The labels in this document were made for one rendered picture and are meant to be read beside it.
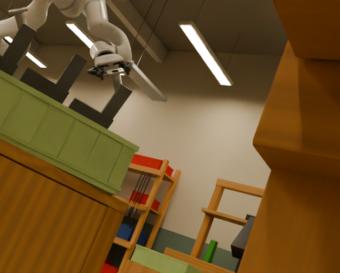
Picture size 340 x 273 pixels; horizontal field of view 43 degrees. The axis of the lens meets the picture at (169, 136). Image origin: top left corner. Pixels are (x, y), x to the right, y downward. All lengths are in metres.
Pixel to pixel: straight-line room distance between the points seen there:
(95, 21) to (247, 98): 5.76
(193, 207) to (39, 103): 5.78
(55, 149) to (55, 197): 0.14
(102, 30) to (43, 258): 0.94
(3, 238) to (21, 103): 0.37
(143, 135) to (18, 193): 6.80
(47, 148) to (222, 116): 6.24
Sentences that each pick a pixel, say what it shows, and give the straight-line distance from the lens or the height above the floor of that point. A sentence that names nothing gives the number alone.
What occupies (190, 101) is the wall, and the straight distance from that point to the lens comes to 7.86.
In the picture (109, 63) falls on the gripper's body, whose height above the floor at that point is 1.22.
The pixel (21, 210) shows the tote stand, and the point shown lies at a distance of 1.27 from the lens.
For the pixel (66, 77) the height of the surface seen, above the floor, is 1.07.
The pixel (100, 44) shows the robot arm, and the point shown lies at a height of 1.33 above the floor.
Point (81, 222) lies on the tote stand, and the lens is 1.35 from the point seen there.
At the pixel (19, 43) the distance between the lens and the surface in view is 1.37.
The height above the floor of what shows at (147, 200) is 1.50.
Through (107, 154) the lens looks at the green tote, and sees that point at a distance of 1.34.
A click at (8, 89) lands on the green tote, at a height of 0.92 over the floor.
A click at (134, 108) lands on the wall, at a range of 8.44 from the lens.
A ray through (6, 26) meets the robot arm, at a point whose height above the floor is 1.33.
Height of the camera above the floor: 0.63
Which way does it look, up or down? 16 degrees up
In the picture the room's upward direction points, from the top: 22 degrees clockwise
